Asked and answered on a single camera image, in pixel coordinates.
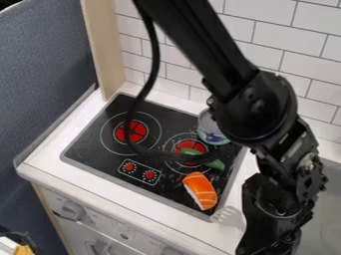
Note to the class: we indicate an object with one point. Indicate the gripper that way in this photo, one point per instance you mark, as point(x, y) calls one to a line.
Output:
point(271, 215)

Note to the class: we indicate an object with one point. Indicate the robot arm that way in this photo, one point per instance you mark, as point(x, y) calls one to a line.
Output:
point(213, 46)

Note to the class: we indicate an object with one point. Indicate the light blue spatula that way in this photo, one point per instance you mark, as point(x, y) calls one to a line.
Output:
point(228, 215)

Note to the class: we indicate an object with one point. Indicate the orange toy salmon sushi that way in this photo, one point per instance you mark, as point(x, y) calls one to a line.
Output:
point(200, 191)

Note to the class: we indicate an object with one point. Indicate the silver can with blue label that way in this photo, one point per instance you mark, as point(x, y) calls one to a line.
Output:
point(210, 130)

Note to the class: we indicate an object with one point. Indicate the toy stove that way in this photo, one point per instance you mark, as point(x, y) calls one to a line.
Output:
point(97, 151)

